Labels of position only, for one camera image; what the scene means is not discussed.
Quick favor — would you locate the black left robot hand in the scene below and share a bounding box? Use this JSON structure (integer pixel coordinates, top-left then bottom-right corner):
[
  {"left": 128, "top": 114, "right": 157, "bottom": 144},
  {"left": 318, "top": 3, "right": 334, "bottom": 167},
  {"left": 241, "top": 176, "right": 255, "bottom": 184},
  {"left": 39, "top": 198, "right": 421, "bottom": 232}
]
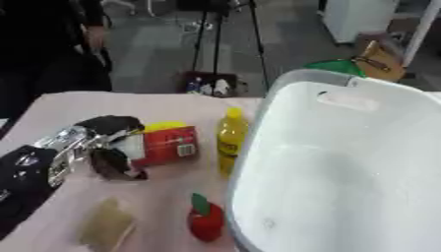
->
[{"left": 72, "top": 114, "right": 151, "bottom": 182}]

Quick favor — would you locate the red and yellow box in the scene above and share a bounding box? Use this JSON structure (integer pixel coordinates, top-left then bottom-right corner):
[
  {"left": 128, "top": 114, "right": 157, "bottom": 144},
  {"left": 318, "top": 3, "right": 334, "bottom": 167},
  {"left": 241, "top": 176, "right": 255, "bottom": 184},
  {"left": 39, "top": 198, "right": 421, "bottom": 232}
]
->
[{"left": 124, "top": 120, "right": 202, "bottom": 167}]

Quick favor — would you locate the person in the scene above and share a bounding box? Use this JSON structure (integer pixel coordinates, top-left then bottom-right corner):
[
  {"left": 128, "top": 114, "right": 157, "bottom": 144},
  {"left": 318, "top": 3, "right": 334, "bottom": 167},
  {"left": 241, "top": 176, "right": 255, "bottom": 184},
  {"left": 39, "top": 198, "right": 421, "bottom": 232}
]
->
[{"left": 0, "top": 0, "right": 116, "bottom": 120}]

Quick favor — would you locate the dark crate with items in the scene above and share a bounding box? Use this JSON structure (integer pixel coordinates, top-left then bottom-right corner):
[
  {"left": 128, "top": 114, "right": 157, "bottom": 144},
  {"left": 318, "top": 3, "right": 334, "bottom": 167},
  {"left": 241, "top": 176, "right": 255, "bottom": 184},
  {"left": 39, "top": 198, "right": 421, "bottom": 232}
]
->
[{"left": 180, "top": 71, "right": 241, "bottom": 98}]

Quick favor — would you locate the yellow plastic bottle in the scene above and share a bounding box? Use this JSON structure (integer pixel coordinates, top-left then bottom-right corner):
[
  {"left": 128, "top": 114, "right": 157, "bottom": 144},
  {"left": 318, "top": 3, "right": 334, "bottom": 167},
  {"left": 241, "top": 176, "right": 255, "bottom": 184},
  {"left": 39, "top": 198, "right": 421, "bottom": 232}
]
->
[{"left": 215, "top": 106, "right": 252, "bottom": 178}]

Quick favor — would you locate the red bottle with green cap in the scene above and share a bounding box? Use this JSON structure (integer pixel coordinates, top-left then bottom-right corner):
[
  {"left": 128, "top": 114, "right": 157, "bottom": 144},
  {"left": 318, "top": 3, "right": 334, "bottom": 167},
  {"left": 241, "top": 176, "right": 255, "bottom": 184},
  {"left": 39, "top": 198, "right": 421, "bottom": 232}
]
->
[{"left": 186, "top": 192, "right": 226, "bottom": 243}]

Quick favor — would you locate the black tripod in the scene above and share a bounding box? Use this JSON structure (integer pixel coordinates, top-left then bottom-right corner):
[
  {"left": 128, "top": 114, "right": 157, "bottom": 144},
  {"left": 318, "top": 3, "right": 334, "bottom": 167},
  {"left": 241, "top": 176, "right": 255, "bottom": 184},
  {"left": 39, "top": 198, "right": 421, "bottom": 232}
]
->
[{"left": 189, "top": 0, "right": 273, "bottom": 92}]

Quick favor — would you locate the green bag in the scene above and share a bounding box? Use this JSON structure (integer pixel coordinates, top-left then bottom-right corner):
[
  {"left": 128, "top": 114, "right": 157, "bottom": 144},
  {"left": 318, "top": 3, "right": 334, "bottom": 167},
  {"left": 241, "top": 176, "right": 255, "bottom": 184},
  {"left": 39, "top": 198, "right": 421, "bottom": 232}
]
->
[{"left": 301, "top": 58, "right": 367, "bottom": 79}]

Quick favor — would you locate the white plastic bin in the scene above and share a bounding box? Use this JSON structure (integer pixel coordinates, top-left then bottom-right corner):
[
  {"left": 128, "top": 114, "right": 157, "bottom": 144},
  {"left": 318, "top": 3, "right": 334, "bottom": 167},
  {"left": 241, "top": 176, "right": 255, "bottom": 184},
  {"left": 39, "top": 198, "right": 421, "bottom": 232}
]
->
[{"left": 223, "top": 68, "right": 441, "bottom": 252}]

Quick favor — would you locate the white cabinet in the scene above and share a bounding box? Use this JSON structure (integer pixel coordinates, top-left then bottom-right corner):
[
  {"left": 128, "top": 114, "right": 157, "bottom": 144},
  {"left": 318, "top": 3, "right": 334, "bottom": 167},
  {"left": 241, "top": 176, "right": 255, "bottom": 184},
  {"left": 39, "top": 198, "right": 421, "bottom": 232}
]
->
[{"left": 318, "top": 0, "right": 400, "bottom": 44}]

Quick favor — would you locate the brown paper bag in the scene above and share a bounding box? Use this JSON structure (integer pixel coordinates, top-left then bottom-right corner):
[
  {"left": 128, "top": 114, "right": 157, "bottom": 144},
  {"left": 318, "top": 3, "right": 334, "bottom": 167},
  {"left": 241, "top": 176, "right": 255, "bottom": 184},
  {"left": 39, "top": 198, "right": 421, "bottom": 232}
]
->
[{"left": 351, "top": 39, "right": 409, "bottom": 83}]

